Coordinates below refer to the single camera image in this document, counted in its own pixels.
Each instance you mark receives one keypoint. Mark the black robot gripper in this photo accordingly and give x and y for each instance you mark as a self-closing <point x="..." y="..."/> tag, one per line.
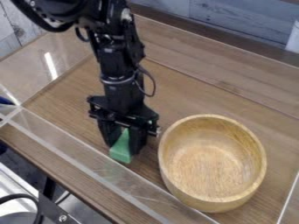
<point x="120" y="109"/>

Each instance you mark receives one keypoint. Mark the green rectangular block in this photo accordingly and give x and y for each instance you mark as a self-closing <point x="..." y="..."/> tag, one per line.
<point x="119" y="151"/>

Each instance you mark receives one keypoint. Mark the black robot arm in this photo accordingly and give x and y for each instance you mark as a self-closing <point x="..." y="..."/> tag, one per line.
<point x="104" y="24"/>

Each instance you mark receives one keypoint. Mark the brown wooden bowl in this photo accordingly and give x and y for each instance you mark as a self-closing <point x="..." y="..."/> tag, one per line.
<point x="212" y="162"/>

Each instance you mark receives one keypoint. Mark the black metal stand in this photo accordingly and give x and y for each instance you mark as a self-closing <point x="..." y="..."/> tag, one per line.
<point x="48" y="210"/>

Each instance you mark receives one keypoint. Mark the clear acrylic front wall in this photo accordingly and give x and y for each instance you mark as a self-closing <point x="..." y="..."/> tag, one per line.
<point x="127" y="198"/>

